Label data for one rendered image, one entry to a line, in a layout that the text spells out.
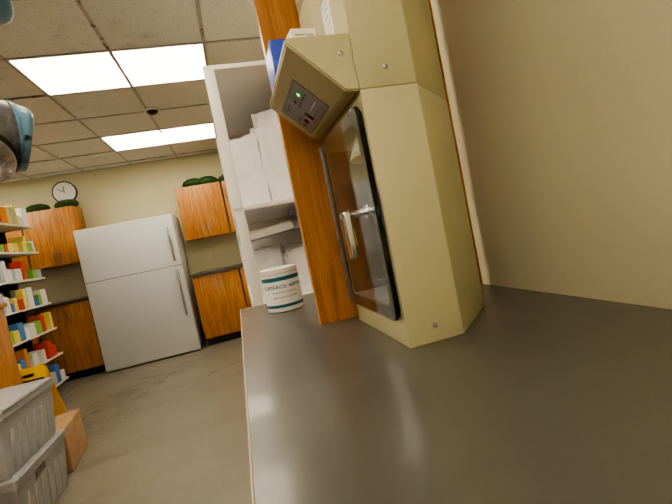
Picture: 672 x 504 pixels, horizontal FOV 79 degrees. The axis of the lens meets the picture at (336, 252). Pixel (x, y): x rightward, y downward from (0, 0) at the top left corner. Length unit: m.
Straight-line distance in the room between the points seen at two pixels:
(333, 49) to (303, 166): 0.39
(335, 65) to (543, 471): 0.65
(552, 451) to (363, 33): 0.68
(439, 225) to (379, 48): 0.33
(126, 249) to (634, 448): 5.54
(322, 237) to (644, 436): 0.80
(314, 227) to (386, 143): 0.40
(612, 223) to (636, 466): 0.58
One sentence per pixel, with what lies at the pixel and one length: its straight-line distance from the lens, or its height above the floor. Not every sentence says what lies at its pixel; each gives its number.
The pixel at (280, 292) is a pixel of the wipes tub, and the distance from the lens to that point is 1.41.
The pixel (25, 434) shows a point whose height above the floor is 0.46.
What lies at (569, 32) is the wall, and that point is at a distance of 1.00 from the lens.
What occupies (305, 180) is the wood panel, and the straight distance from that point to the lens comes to 1.09.
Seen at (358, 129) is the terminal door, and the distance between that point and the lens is 0.76.
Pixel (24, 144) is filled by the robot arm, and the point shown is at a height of 1.43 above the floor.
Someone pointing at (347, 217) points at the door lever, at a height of 1.20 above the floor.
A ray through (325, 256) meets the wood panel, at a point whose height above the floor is 1.11.
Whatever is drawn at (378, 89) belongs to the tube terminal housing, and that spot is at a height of 1.41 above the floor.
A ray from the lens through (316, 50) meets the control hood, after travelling 0.78.
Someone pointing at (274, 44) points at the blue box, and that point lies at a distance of 0.98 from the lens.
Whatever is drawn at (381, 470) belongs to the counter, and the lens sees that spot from 0.45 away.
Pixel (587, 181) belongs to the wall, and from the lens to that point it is 0.97.
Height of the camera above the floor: 1.18
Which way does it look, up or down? 3 degrees down
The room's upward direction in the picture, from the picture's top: 12 degrees counter-clockwise
